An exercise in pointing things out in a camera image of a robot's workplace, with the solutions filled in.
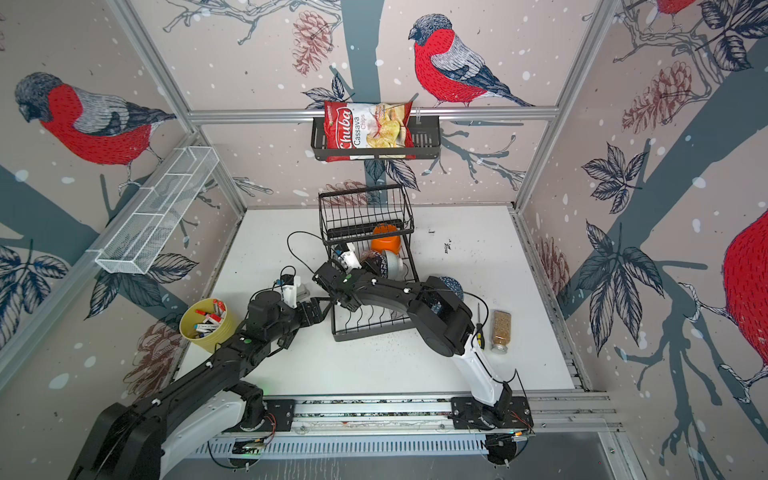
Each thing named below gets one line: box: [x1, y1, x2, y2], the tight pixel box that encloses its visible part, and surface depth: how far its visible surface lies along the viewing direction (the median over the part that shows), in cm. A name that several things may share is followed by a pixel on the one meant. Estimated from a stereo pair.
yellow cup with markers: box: [180, 298, 239, 352], surface depth 79 cm
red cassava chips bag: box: [324, 101, 416, 163], surface depth 90 cm
